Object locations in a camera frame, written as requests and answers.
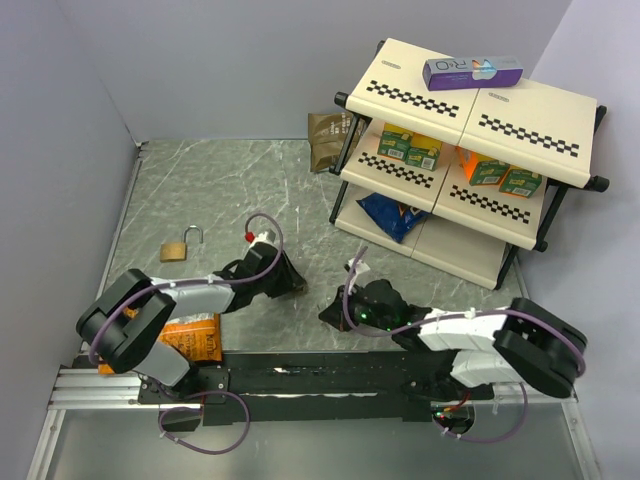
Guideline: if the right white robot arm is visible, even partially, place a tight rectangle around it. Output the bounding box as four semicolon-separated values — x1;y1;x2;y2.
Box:
319;279;588;399

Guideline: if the purple toothpaste box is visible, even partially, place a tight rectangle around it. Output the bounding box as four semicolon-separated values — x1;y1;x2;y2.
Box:
423;56;524;91

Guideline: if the beige three-tier shelf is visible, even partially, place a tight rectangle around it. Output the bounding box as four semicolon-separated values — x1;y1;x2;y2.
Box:
330;38;609;289

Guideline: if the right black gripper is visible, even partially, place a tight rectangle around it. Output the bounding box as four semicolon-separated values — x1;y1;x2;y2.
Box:
319;282;394;332

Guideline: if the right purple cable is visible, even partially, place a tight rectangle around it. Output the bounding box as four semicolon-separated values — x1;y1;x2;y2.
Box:
342;244;587;445

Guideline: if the blue snack bag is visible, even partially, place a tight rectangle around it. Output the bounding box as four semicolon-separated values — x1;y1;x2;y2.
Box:
356;193;429;243

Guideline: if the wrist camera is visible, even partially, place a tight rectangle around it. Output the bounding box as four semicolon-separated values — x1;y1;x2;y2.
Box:
344;258;373;295
244;229;279;248

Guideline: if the orange chips bag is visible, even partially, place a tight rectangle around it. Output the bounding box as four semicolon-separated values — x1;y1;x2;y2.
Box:
97;312;223;376

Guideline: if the brown foil pouch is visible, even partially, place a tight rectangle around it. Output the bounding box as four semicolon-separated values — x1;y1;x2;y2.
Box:
307;112;353;173

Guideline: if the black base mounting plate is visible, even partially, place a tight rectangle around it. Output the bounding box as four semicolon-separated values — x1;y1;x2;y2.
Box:
138;350;494;426

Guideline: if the green box far right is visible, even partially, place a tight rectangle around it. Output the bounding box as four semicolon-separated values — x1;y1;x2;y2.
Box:
499;166;543;198

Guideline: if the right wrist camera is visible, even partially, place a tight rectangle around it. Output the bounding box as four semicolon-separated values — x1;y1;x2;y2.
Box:
344;258;373;295

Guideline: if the orange green box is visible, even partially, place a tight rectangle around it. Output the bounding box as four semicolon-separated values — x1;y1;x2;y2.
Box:
456;147;510;186

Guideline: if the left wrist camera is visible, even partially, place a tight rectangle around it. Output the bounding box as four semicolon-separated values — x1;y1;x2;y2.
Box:
244;229;279;248

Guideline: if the green box far left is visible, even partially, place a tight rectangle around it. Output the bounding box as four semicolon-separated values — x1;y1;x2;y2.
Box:
377;123;413;162

